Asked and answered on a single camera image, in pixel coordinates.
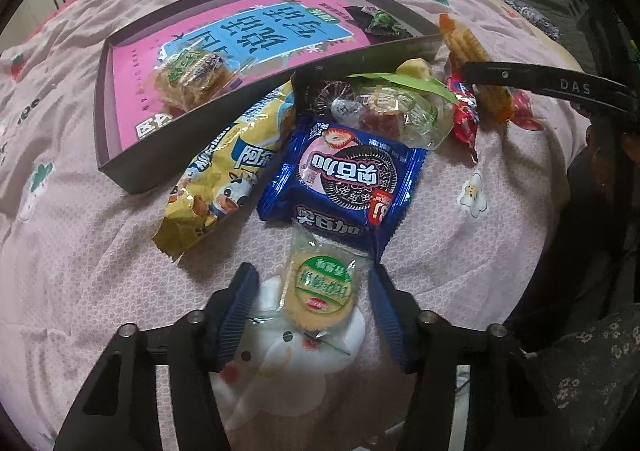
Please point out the light green snack packet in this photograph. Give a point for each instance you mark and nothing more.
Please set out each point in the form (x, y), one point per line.
(425, 83)

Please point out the clear brown pastry packet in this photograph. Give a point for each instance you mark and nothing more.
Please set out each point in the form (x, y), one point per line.
(192, 76)

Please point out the grey box with pink lining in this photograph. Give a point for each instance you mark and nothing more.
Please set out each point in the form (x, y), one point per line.
(145, 61)

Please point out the orange snack packet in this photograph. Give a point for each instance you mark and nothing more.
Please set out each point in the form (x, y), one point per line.
(465, 43)

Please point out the dark green snack packet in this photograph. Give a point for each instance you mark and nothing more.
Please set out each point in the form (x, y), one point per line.
(382, 21)

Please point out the dark chocolate cookie packet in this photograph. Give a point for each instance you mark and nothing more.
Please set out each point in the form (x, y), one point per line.
(320, 93)

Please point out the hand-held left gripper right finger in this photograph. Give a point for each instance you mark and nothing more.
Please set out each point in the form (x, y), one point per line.
(387, 318)

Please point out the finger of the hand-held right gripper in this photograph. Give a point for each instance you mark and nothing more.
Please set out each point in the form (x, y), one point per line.
(530, 78)

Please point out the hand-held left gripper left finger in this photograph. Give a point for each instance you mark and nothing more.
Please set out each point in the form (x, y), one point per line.
(240, 316)

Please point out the blue cookie packet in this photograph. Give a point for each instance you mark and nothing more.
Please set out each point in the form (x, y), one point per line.
(345, 176)

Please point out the dark patterned cloth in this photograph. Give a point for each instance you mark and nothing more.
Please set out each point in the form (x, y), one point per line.
(530, 11)

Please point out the red jelly candy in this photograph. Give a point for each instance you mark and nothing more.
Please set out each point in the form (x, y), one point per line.
(377, 123)

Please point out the yellow snack packet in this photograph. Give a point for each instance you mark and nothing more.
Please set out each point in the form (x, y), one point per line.
(225, 176)

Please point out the clear walnut pastry packet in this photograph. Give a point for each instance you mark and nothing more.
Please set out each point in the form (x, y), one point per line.
(415, 118)

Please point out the pink printed blanket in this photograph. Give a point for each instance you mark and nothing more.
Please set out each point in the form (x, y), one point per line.
(75, 231)

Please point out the red candy packet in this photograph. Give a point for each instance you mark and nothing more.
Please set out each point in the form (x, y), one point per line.
(525, 113)
(462, 121)

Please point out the yellow crisps packet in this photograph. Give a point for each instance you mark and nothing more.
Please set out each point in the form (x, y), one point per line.
(414, 67)

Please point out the round cake packet green label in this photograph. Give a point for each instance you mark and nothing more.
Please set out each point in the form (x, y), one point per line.
(320, 291)

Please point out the silver wrapped candy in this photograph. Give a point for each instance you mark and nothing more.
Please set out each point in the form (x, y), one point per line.
(346, 108)

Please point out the person's dark clothing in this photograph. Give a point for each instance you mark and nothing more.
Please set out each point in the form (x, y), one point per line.
(590, 371)

